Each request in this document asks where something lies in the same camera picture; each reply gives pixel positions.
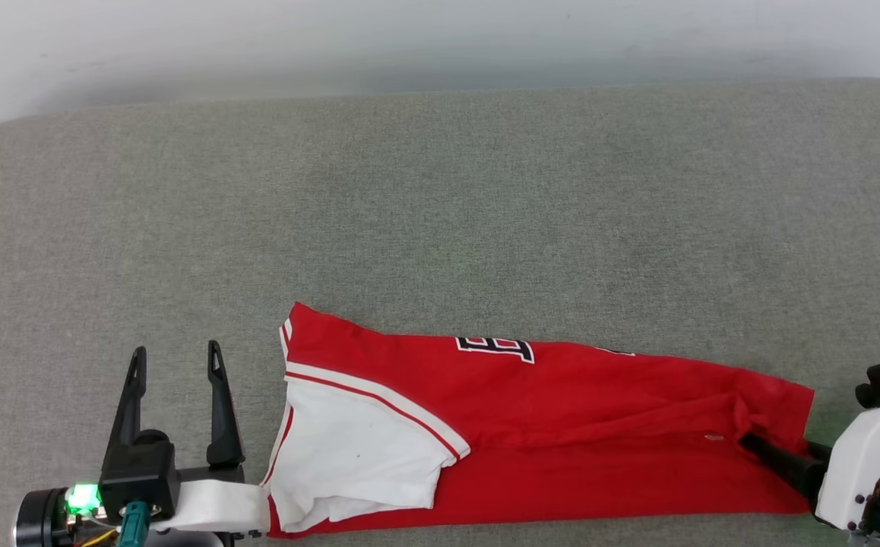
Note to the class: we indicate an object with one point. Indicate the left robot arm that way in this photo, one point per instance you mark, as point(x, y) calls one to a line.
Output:
point(45, 520)

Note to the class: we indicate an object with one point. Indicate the red and white jersey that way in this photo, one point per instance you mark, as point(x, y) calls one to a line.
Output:
point(561, 425)

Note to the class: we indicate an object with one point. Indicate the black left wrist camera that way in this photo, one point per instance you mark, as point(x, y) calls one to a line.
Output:
point(140, 479)

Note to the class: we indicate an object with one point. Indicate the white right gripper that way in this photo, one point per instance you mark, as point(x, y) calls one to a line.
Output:
point(862, 463)

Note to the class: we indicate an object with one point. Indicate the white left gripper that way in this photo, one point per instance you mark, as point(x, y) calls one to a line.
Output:
point(212, 505)

